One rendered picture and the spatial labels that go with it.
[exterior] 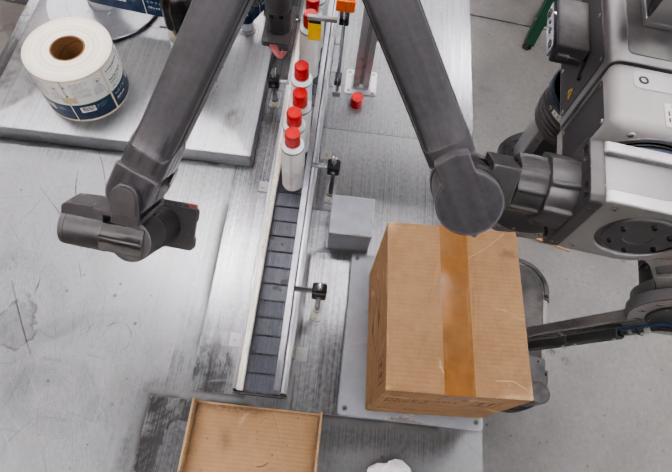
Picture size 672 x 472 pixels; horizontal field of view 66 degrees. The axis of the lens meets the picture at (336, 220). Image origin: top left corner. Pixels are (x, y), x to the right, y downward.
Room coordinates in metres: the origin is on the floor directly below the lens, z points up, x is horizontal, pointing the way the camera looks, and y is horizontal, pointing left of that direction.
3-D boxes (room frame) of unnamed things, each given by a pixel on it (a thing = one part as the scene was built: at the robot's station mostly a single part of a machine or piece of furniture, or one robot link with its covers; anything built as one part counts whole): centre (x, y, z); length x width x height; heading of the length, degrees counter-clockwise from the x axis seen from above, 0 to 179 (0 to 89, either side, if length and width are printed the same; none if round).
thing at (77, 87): (0.81, 0.68, 0.95); 0.20 x 0.20 x 0.14
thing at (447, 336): (0.30, -0.23, 0.99); 0.30 x 0.24 x 0.27; 5
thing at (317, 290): (0.34, 0.03, 0.91); 0.07 x 0.03 x 0.16; 93
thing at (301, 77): (0.81, 0.13, 0.98); 0.05 x 0.05 x 0.20
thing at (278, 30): (0.89, 0.19, 1.13); 0.10 x 0.07 x 0.07; 2
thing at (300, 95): (0.74, 0.12, 0.98); 0.05 x 0.05 x 0.20
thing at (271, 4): (0.89, 0.20, 1.19); 0.07 x 0.06 x 0.07; 86
